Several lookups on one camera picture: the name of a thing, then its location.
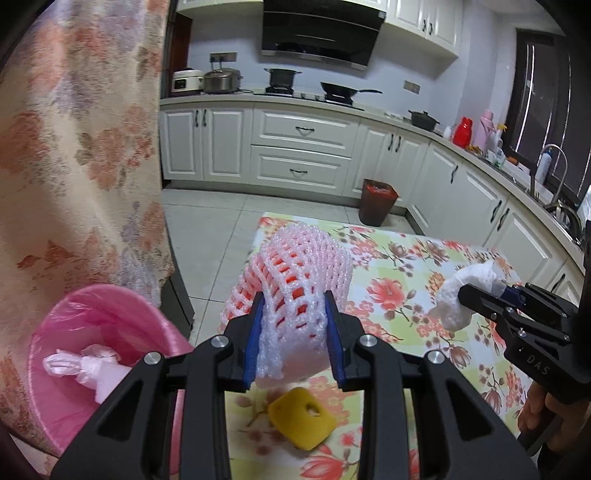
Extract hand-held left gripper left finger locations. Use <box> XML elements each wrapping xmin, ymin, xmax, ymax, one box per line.
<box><xmin>51</xmin><ymin>293</ymin><xmax>266</xmax><ymax>480</ymax></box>

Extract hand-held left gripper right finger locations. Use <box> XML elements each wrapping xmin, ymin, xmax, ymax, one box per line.
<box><xmin>323</xmin><ymin>290</ymin><xmax>541</xmax><ymax>480</ymax></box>

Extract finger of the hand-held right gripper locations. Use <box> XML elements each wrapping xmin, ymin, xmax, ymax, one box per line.
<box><xmin>502</xmin><ymin>282</ymin><xmax>578</xmax><ymax>319</ymax></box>
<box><xmin>458</xmin><ymin>282</ymin><xmax>509</xmax><ymax>324</ymax></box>

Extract white foam wrap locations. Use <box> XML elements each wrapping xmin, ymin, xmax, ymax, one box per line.
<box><xmin>429</xmin><ymin>261</ymin><xmax>513</xmax><ymax>332</ymax></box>

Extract large pink foam fruit net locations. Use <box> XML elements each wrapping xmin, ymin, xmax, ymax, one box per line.
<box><xmin>217</xmin><ymin>222</ymin><xmax>354</xmax><ymax>393</ymax></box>

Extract white plastic bag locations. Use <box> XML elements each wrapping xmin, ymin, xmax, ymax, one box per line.
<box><xmin>42</xmin><ymin>344</ymin><xmax>118</xmax><ymax>391</ymax></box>

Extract pink trash bin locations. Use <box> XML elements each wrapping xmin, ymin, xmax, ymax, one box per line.
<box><xmin>28</xmin><ymin>284</ymin><xmax>195</xmax><ymax>478</ymax></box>

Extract person's right hand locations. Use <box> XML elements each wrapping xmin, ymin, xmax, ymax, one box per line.
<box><xmin>517</xmin><ymin>383</ymin><xmax>591</xmax><ymax>457</ymax></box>

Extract floral tablecloth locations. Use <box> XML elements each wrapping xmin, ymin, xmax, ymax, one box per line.
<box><xmin>171</xmin><ymin>211</ymin><xmax>550</xmax><ymax>480</ymax></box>

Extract yellow sponge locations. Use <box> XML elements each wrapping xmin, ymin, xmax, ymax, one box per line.
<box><xmin>267</xmin><ymin>387</ymin><xmax>337</xmax><ymax>452</ymax></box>

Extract steel sink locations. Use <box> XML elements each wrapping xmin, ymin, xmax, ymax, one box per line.
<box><xmin>545</xmin><ymin>198</ymin><xmax>587</xmax><ymax>241</ymax></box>

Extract steel kitchen faucet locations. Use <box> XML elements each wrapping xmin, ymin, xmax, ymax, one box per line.
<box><xmin>529</xmin><ymin>144</ymin><xmax>568</xmax><ymax>204</ymax></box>

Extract white pump bottle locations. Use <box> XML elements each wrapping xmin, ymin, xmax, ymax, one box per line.
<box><xmin>536</xmin><ymin>148</ymin><xmax>553</xmax><ymax>188</ymax></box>

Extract dark brown waste bin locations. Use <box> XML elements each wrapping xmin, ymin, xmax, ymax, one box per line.
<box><xmin>359</xmin><ymin>178</ymin><xmax>399</xmax><ymax>227</ymax></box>

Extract pink thermos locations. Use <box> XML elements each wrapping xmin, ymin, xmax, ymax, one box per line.
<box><xmin>475</xmin><ymin>110</ymin><xmax>496</xmax><ymax>153</ymax></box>

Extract red thermos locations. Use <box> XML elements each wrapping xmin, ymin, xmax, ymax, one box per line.
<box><xmin>452</xmin><ymin>117</ymin><xmax>475</xmax><ymax>148</ymax></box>

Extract cream lower kitchen cabinets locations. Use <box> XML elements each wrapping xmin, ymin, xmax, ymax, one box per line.
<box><xmin>159</xmin><ymin>90</ymin><xmax>587</xmax><ymax>305</ymax></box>

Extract black casserole pot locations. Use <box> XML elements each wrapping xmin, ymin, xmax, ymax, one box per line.
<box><xmin>409</xmin><ymin>110</ymin><xmax>441</xmax><ymax>130</ymax></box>

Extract dark window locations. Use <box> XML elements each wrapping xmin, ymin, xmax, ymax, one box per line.
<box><xmin>503</xmin><ymin>28</ymin><xmax>591</xmax><ymax>195</ymax></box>

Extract gas stove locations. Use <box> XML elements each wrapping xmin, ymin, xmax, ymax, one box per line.
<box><xmin>265</xmin><ymin>87</ymin><xmax>365</xmax><ymax>108</ymax></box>

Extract black frying pan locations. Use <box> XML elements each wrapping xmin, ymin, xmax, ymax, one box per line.
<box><xmin>320</xmin><ymin>82</ymin><xmax>384</xmax><ymax>101</ymax></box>

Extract steel pressure cooker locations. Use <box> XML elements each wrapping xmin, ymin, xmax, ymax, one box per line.
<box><xmin>203</xmin><ymin>65</ymin><xmax>243</xmax><ymax>93</ymax></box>

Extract black stock pot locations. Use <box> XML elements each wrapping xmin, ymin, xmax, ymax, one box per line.
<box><xmin>264</xmin><ymin>68</ymin><xmax>303</xmax><ymax>89</ymax></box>

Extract white rice cooker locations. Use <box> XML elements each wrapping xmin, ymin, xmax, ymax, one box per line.
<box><xmin>172</xmin><ymin>68</ymin><xmax>205</xmax><ymax>95</ymax></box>

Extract floral curtain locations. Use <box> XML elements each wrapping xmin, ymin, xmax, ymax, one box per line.
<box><xmin>0</xmin><ymin>0</ymin><xmax>176</xmax><ymax>462</ymax></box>

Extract black range hood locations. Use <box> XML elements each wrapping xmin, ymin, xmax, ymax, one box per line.
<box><xmin>261</xmin><ymin>0</ymin><xmax>386</xmax><ymax>71</ymax></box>

